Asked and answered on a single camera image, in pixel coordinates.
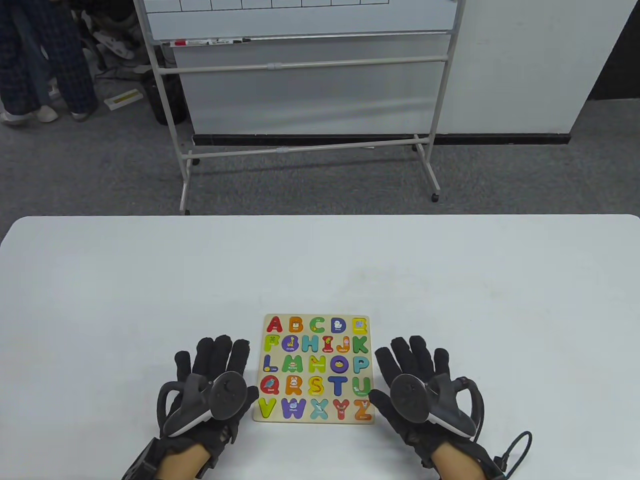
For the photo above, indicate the yellow-green V-shaped letter block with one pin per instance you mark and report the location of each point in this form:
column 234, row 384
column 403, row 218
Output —
column 266, row 407

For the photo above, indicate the yellow white box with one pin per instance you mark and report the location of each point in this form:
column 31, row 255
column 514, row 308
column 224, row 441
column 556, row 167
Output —
column 123, row 99

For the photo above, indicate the dark blue T-shaped letter block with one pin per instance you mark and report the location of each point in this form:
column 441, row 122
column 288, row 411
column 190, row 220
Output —
column 338, row 386

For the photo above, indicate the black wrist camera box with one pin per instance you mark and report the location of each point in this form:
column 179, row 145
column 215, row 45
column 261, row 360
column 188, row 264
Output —
column 495, row 467
column 142, row 462

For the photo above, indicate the teal P-shaped letter block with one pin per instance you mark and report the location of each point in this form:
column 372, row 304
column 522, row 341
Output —
column 361, row 365

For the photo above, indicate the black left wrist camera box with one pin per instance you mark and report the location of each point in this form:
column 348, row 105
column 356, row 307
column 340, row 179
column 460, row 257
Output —
column 142, row 462

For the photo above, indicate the teal H-shaped letter block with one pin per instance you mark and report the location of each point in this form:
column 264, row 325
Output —
column 311, row 344

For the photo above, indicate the whiteboard on metal stand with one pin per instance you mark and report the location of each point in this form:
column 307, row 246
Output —
column 300, row 20

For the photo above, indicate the black marker pen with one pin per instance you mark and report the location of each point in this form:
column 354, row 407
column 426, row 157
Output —
column 230, row 40

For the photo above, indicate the grey black right hand controller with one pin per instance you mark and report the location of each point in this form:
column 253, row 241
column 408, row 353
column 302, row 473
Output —
column 440, row 405

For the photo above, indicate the purple O-shaped letter block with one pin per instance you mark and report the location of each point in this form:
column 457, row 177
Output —
column 332, row 365

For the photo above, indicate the person's left forearm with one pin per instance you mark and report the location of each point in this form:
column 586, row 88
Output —
column 182, row 462

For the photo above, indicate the red marker pen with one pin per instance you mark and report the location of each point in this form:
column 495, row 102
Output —
column 187, row 43

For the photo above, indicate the person's right hand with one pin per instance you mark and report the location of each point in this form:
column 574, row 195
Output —
column 410, row 355

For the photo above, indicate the black bin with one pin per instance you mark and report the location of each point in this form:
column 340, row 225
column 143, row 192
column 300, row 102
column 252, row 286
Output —
column 172, row 100

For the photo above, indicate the grey black left hand controller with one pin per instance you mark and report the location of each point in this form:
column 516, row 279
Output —
column 200, row 405

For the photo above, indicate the person's left hand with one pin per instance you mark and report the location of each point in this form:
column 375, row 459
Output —
column 215, row 355

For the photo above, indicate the green K-shaped letter block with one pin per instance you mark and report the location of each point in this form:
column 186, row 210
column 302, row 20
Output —
column 360, row 345

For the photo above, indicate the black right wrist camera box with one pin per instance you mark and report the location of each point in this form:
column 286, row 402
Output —
column 495, row 467

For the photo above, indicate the office chair base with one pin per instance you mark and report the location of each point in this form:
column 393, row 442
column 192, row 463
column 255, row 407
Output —
column 112, row 37

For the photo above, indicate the wooden alphabet puzzle board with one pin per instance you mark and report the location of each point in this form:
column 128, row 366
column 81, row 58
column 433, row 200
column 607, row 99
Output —
column 305, row 325

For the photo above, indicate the grey black hand controller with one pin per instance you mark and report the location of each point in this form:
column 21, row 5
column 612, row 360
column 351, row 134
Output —
column 440, row 405
column 200, row 405

